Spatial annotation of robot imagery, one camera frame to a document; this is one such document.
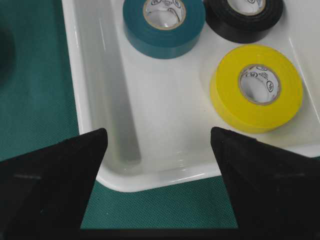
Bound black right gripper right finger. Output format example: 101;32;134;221
210;127;320;240

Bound teal tape roll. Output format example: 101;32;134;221
122;0;206;59

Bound yellow tape roll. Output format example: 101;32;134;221
210;44;304;134

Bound white plastic case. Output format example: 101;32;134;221
62;0;320;192

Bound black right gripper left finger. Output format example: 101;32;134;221
0;128;108;240

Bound black tape roll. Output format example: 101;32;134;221
203;0;284;44

